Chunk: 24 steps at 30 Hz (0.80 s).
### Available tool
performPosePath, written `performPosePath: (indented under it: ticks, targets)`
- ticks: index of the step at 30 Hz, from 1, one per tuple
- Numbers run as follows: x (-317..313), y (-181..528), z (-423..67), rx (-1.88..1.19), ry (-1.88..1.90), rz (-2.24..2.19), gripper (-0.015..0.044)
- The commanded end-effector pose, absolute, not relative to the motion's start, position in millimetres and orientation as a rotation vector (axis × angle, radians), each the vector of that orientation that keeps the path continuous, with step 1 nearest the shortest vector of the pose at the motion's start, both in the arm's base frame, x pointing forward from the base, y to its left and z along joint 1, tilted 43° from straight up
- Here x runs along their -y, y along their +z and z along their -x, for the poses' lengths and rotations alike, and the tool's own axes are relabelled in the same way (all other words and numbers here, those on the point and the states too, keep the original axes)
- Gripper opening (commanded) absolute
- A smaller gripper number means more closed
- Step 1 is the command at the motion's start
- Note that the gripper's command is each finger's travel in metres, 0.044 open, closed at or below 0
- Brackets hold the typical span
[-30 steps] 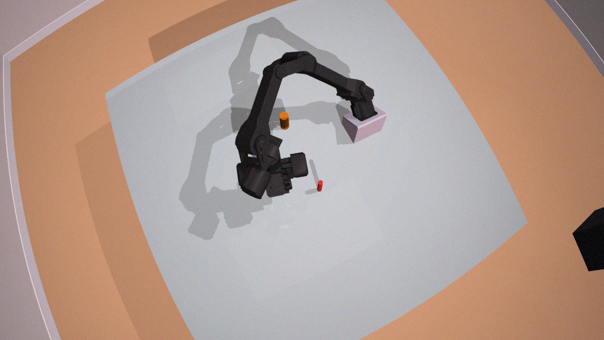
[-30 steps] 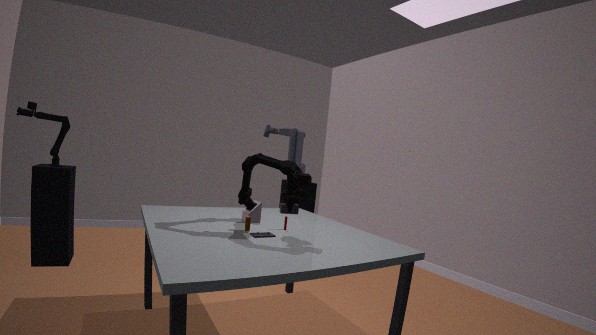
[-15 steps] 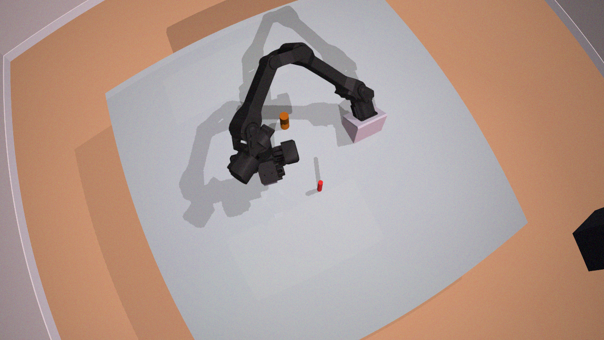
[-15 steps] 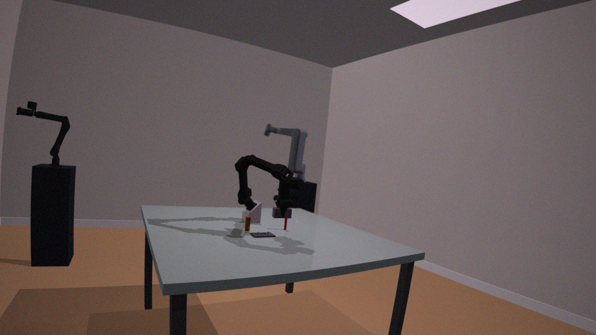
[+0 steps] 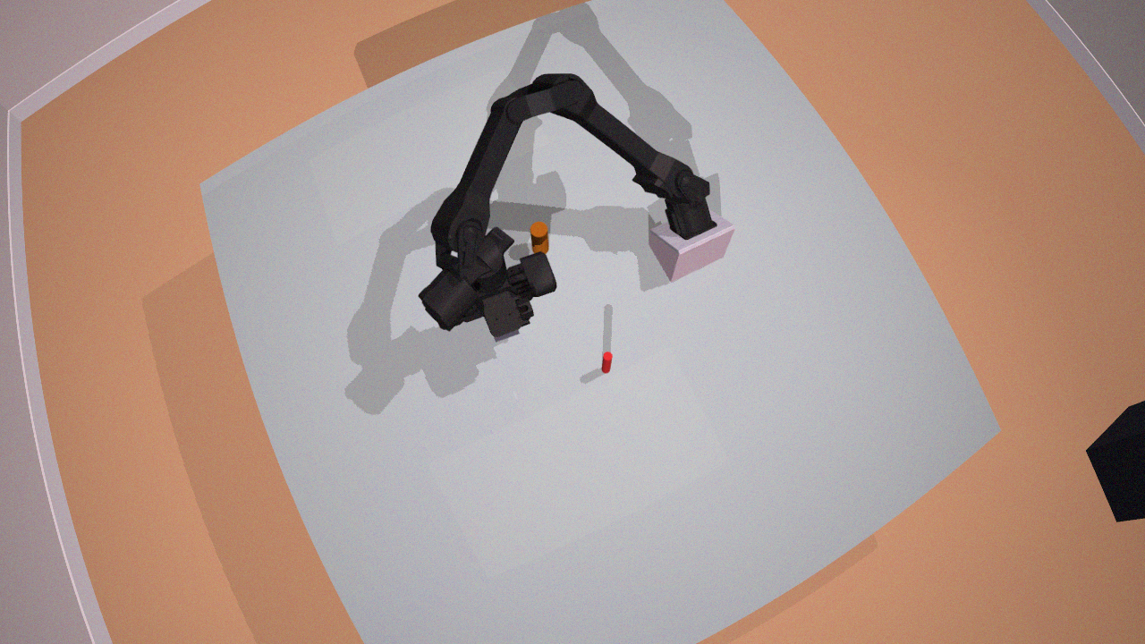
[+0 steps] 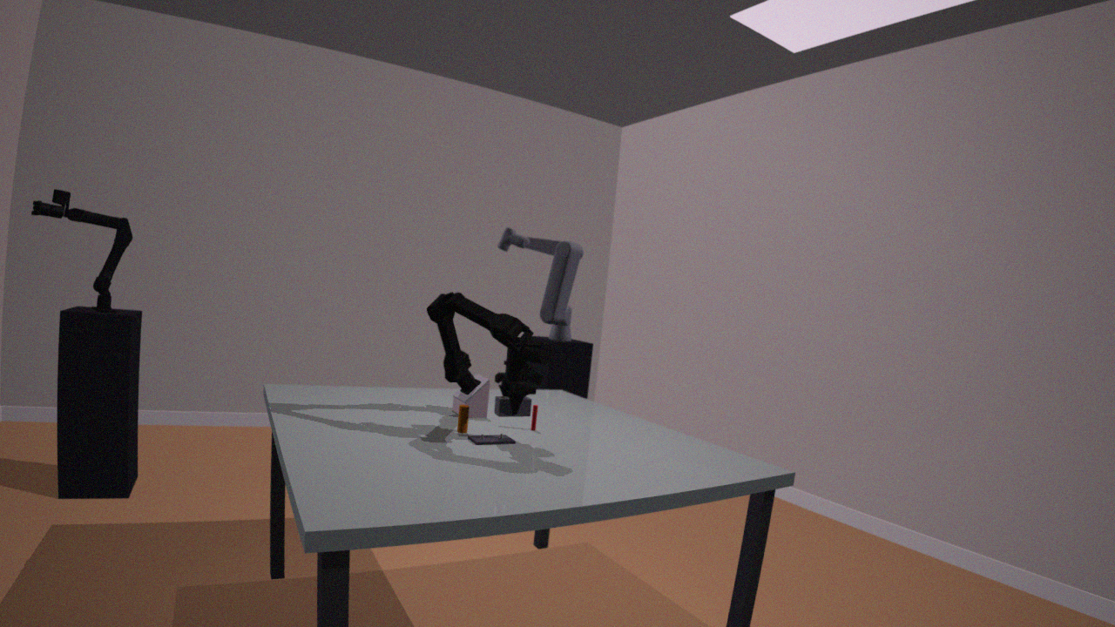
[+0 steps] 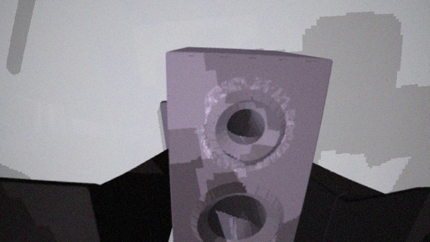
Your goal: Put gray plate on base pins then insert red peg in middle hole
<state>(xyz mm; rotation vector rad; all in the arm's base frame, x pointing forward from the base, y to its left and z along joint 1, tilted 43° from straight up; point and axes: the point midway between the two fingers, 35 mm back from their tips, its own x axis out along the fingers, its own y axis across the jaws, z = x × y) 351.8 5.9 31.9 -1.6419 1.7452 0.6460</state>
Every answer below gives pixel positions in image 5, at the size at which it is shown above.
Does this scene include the orange cylinder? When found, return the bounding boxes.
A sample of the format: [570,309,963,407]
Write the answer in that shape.
[530,222,548,254]

